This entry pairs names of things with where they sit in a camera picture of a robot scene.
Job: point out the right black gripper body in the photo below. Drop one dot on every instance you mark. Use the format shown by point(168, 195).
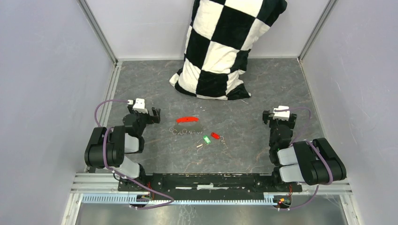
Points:
point(273, 123)

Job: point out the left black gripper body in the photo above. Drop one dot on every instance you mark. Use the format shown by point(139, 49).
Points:
point(144, 118)

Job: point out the metal key holder red handle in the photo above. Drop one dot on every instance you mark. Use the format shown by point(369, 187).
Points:
point(187, 125)

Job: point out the key with green tag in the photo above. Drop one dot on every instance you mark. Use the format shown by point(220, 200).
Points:
point(204, 141)

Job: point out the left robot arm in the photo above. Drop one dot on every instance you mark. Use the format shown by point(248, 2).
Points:
point(116, 143)

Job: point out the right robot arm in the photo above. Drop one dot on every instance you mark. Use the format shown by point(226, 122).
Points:
point(311, 162)

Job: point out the key with red tag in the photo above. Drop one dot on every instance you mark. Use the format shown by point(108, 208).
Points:
point(217, 137)

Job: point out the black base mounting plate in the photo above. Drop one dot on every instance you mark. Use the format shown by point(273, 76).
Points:
point(207, 186)

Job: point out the black white checkered pillow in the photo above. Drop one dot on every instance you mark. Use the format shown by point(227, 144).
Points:
point(218, 42)

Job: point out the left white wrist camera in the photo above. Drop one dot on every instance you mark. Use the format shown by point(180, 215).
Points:
point(137, 106)

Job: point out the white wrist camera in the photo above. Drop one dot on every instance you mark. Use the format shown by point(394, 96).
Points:
point(281, 113)
point(137, 106)

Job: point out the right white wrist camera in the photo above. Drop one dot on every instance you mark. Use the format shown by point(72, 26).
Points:
point(281, 113)

